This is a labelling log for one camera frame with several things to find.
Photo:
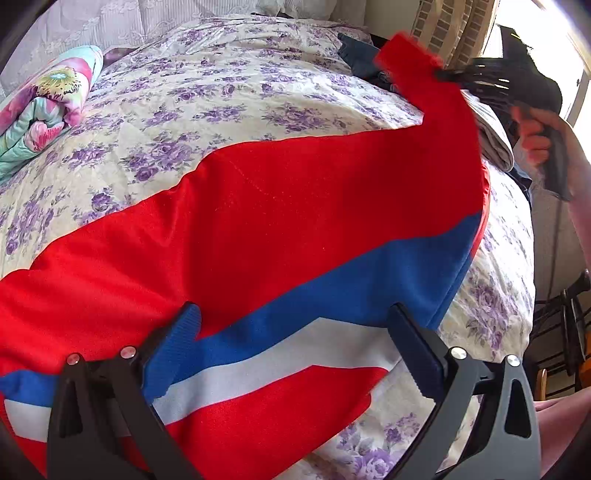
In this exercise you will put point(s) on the navy blue cloth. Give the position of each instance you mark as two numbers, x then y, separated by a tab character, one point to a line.
362	53

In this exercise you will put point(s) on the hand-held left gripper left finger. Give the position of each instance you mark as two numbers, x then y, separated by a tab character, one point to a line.
178	341

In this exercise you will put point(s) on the red blue white jersey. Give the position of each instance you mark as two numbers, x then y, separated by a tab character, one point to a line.
277	207

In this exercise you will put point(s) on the brick pattern curtain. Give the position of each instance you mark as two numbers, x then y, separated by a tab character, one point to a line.
448	27

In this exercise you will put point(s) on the person's leg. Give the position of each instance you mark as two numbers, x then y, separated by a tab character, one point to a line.
558	429

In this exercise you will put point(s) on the folded colourful floral blanket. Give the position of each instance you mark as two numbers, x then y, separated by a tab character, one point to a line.
46	106

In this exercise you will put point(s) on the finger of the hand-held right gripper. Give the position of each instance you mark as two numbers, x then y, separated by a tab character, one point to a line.
475	76

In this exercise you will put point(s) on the purple floral quilt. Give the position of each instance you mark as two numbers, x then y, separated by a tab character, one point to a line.
207	92

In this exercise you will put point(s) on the dark chair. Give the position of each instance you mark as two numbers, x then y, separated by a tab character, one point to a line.
565	332

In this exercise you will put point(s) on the folded grey cloth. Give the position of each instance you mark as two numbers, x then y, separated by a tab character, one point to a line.
494	134

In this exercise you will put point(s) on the person's right hand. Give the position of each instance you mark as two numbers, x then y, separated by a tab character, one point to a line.
531	138

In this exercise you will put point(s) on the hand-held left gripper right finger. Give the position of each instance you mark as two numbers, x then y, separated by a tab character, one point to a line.
415	350

